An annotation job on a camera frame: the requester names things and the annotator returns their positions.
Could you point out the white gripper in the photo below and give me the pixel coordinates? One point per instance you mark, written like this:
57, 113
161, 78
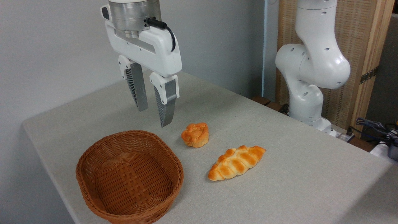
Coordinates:
155, 53

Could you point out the round golden bread roll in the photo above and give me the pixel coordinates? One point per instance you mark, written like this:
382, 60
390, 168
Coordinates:
195, 135

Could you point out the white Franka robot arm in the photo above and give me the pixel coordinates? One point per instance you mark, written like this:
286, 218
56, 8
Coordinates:
314, 65

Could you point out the brown woven wicker basket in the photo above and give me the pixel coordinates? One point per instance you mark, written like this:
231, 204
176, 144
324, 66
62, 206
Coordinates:
124, 183

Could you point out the long braided bread loaf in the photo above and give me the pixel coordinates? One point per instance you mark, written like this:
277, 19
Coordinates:
236, 163

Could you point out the brown wooden board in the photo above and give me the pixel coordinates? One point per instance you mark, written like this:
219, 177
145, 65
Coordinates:
270, 104

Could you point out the dark metal screen hinge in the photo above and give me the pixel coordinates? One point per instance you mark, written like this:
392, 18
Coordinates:
369, 75

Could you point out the dark grey partition panel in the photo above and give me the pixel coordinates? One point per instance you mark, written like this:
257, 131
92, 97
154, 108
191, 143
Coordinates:
384, 77

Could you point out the light blue wall trim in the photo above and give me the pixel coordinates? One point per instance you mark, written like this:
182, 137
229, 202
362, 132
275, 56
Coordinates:
269, 46

